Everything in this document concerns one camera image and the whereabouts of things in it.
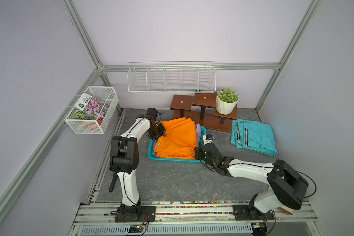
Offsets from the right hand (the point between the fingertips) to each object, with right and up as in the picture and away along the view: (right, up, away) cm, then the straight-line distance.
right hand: (193, 148), depth 87 cm
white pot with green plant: (+20, +29, 0) cm, 36 cm away
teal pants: (+45, +6, +15) cm, 48 cm away
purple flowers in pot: (-51, +23, -12) cm, 57 cm away
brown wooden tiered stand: (+7, +25, +15) cm, 30 cm away
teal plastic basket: (-25, -3, 0) cm, 26 cm away
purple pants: (+4, +12, +7) cm, 14 cm away
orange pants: (-8, +4, +4) cm, 10 cm away
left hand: (-18, +7, +8) cm, 21 cm away
